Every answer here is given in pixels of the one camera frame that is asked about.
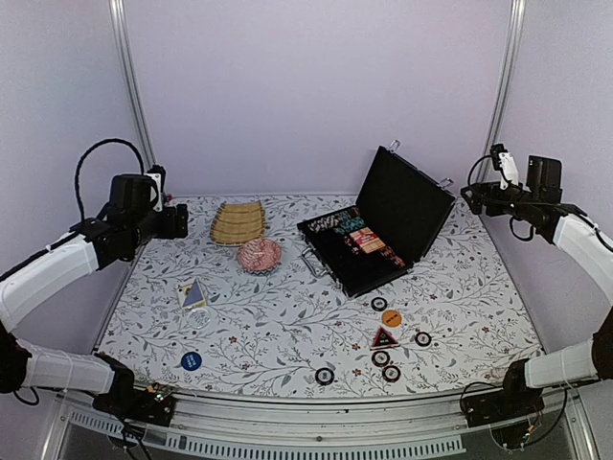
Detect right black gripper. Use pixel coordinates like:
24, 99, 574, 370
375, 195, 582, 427
462, 180, 540, 220

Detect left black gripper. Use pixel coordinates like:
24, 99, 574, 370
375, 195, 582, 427
129, 202, 189, 249

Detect blue playing card deck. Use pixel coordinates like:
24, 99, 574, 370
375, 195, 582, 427
176, 279, 206, 311

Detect black poker set case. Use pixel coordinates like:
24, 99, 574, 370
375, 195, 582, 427
297, 146, 456, 298

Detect black triangular all-in button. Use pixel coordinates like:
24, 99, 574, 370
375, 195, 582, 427
371, 327, 399, 350

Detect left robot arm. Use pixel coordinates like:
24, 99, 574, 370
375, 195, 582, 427
1, 166, 188, 416

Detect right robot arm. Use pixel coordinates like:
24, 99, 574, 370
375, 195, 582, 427
461, 182, 612, 418

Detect woven bamboo tray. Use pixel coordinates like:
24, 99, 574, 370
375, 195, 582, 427
210, 201, 265, 246

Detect red patterned bowl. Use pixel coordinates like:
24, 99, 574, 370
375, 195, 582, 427
237, 238, 282, 275

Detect salmon black chip stack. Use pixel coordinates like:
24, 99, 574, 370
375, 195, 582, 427
381, 247, 404, 266

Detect blue round button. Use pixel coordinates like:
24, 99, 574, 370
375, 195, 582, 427
180, 352, 202, 372

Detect green blue chip stack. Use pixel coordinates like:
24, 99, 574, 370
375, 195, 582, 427
333, 217, 366, 235

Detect black poker chip near case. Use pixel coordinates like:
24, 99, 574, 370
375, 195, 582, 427
371, 297, 388, 311

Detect orange round button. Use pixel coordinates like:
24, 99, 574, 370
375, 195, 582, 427
381, 310, 402, 328

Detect black poker chip right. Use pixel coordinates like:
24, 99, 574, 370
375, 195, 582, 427
415, 332, 432, 347

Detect blue tan chip stack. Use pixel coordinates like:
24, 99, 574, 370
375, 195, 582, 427
307, 215, 340, 233

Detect red black poker chip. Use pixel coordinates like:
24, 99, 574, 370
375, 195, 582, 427
382, 365, 401, 382
372, 350, 391, 367

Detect red black poker chip front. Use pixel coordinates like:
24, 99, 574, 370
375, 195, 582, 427
382, 365, 401, 382

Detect black poker chip front left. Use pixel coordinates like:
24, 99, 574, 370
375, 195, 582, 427
315, 367, 335, 386

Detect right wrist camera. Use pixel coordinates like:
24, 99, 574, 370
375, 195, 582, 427
489, 144, 519, 190

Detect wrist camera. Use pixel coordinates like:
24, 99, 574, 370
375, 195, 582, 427
146, 165, 166, 212
489, 144, 519, 190

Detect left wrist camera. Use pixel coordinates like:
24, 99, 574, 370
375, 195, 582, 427
146, 165, 166, 212

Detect right aluminium frame post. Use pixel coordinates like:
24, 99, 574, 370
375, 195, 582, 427
484, 0, 526, 154

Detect aluminium frame post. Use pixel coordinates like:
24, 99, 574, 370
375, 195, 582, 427
484, 0, 526, 154
108, 0, 156, 168

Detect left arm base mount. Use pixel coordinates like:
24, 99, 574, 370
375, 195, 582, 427
92, 386, 177, 427

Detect left aluminium frame post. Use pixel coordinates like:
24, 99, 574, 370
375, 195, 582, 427
108, 0, 156, 168

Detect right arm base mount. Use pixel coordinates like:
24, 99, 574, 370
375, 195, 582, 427
460, 389, 545, 427

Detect front aluminium rail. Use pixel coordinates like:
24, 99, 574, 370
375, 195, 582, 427
41, 385, 602, 459

